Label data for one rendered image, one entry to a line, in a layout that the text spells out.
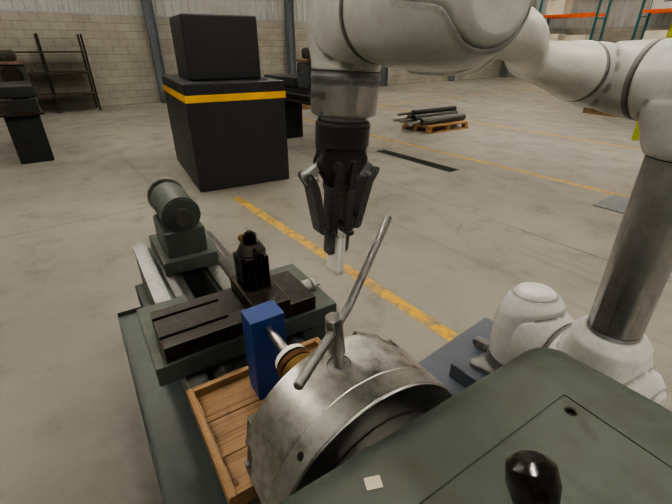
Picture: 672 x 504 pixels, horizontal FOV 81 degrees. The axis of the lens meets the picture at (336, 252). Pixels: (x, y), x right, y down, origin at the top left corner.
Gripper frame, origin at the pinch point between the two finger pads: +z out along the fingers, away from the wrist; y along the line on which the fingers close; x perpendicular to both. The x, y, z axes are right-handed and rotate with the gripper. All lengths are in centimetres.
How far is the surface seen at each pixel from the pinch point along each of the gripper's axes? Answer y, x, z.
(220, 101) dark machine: -121, -434, 21
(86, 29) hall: -62, -1389, -73
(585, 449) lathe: -6.8, 38.0, 7.8
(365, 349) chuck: 1.8, 11.6, 10.4
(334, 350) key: 8.2, 12.9, 7.0
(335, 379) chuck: 8.5, 14.1, 10.9
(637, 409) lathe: -17.0, 38.6, 7.2
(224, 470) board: 19.8, -4.9, 44.4
